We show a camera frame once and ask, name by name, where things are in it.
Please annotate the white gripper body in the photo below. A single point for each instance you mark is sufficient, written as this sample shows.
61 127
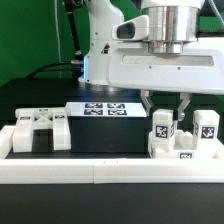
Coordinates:
198 69

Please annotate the white U-shaped fence frame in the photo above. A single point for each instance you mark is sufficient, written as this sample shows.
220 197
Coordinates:
102 171

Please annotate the white chair back part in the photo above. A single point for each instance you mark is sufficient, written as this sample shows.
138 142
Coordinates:
30 120

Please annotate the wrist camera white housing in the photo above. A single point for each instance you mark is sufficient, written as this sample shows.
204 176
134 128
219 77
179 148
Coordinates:
132 30

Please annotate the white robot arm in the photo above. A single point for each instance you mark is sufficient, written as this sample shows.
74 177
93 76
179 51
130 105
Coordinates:
162 49

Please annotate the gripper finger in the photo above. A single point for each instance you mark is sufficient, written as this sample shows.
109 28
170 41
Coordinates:
185 100
147 101

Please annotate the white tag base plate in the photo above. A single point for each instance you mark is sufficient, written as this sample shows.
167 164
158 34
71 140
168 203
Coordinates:
105 109

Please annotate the white chair seat part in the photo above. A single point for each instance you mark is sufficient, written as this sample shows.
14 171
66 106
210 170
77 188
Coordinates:
183 148

